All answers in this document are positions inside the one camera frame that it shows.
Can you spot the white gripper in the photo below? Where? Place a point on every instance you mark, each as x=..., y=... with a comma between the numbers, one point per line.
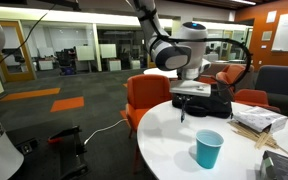
x=190, y=88

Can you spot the dark blue pen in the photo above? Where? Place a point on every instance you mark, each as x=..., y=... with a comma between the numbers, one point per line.
x=183, y=115

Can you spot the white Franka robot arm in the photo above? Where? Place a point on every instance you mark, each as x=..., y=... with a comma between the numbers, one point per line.
x=170, y=53

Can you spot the blue plastic cup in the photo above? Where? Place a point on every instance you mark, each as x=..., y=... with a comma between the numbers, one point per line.
x=209, y=150

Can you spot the black laptop bag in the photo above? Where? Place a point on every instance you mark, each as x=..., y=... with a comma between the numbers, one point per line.
x=204, y=106

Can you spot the orange armchair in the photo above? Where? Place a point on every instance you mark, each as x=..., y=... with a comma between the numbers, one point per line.
x=254, y=97
x=232, y=75
x=147, y=93

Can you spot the small round white table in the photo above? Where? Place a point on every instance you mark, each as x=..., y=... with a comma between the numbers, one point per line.
x=157, y=72

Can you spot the large round white table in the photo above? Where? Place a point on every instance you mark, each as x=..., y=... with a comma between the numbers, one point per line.
x=170, y=143

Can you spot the pile of wooden sticks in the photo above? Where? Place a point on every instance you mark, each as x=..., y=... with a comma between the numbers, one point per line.
x=250, y=131

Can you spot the dark blue sofa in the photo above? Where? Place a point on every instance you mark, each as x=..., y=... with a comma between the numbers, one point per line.
x=280, y=83

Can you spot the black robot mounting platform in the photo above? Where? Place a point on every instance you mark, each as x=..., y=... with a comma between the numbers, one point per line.
x=50, y=163

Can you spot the orange framed glass door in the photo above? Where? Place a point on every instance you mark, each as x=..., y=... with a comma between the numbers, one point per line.
x=29, y=60

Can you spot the black power strip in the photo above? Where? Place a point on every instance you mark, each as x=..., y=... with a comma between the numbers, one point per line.
x=27, y=147

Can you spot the grey wall notice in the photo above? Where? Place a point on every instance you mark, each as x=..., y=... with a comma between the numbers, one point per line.
x=267, y=35

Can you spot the white wall paper sheet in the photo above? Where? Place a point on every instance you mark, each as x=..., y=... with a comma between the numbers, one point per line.
x=271, y=16

